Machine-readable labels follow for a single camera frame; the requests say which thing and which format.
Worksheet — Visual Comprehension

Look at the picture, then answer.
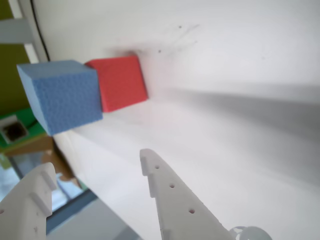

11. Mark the grey desk frame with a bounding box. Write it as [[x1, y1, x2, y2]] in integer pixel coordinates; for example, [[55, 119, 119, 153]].
[[0, 0, 41, 63]]

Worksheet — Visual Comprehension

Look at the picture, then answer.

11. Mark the olive desk divider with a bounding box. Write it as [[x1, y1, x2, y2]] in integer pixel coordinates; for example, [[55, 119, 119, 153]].
[[0, 0, 33, 116]]

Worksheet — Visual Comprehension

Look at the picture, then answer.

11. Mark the red foam cube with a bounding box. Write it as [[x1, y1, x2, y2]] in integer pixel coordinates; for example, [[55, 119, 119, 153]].
[[84, 55, 149, 113]]

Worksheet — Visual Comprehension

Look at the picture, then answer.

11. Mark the brown cardboard piece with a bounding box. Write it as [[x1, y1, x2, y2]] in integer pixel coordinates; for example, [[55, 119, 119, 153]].
[[4, 136, 82, 190]]

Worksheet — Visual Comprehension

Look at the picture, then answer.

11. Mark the blue foam cube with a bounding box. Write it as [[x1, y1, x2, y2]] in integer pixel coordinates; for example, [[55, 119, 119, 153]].
[[16, 59, 104, 137]]

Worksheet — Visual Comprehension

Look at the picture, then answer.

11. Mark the green box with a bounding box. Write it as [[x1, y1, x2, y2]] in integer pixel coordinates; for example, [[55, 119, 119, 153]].
[[0, 107, 50, 153]]

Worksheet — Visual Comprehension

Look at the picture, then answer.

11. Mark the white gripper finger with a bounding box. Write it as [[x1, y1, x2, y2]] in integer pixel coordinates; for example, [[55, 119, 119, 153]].
[[139, 148, 237, 240], [0, 161, 58, 240]]

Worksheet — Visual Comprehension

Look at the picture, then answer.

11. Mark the grey cabinet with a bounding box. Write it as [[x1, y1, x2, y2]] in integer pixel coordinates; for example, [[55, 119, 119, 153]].
[[46, 191, 145, 240]]

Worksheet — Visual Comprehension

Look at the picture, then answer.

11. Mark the thin black cable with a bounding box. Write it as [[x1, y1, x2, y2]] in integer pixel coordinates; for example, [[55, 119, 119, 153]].
[[29, 0, 52, 62]]

